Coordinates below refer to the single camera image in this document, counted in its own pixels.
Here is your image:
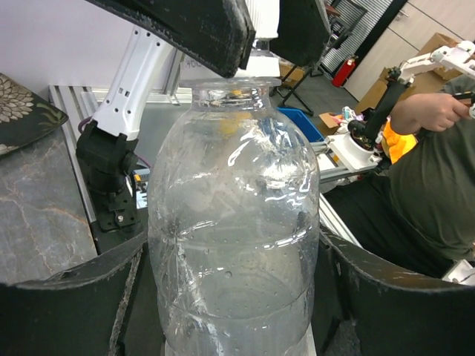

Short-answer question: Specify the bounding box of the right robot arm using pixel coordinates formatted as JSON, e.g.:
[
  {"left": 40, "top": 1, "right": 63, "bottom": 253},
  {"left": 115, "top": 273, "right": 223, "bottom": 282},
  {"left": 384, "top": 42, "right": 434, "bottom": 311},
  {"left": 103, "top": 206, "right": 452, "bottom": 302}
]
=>
[{"left": 76, "top": 1, "right": 330, "bottom": 231}]

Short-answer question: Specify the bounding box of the clear bottle blue-white cap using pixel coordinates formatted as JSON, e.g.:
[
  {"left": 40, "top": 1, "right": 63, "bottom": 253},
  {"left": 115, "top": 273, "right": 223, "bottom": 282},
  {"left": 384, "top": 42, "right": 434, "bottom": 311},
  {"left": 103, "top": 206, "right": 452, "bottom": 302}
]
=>
[{"left": 147, "top": 39, "right": 321, "bottom": 356}]

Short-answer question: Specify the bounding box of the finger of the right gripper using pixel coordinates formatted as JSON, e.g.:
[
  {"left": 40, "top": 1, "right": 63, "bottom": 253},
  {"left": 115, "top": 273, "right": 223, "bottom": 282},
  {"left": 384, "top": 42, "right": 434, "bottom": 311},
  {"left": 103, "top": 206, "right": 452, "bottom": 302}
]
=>
[
  {"left": 91, "top": 0, "right": 256, "bottom": 78},
  {"left": 270, "top": 0, "right": 330, "bottom": 67}
]

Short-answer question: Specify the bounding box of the red fire extinguisher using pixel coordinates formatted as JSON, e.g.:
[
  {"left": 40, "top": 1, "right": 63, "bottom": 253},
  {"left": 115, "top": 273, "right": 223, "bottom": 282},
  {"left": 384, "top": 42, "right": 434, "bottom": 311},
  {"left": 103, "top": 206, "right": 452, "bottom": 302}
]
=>
[{"left": 331, "top": 55, "right": 358, "bottom": 88}]

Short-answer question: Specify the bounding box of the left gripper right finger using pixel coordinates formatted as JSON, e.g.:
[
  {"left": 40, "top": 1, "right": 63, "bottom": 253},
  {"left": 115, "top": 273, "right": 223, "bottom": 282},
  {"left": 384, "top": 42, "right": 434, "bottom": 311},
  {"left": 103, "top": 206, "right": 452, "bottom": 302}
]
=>
[{"left": 318, "top": 226, "right": 474, "bottom": 355}]

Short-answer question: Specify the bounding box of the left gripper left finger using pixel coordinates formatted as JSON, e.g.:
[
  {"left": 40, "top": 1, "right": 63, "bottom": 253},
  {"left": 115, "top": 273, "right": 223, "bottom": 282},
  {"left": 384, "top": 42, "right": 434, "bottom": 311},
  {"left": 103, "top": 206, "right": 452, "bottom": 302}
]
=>
[{"left": 1, "top": 233, "right": 146, "bottom": 355}]

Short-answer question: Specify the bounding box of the blue plastic bin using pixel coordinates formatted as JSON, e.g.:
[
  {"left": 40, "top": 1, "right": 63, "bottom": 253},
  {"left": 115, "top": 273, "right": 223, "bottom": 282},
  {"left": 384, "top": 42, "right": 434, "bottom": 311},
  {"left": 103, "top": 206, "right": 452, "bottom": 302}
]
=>
[{"left": 278, "top": 108, "right": 324, "bottom": 142}]

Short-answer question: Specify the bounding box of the dark patterned pouch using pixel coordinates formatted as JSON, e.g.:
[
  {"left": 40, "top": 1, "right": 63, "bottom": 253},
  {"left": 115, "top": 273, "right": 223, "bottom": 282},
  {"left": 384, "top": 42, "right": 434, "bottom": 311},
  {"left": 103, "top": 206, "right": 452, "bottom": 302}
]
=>
[{"left": 1, "top": 74, "right": 68, "bottom": 156}]

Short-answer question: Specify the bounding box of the cardboard box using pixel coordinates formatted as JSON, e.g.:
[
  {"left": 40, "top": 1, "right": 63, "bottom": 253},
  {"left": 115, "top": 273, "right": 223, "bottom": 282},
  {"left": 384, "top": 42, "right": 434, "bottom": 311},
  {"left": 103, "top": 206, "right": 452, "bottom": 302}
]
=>
[{"left": 354, "top": 33, "right": 461, "bottom": 113}]

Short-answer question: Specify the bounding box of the person in green shirt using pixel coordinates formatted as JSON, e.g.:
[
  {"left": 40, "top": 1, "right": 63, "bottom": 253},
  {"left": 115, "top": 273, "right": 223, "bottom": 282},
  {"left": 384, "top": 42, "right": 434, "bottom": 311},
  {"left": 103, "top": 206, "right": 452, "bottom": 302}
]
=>
[{"left": 325, "top": 75, "right": 474, "bottom": 279}]

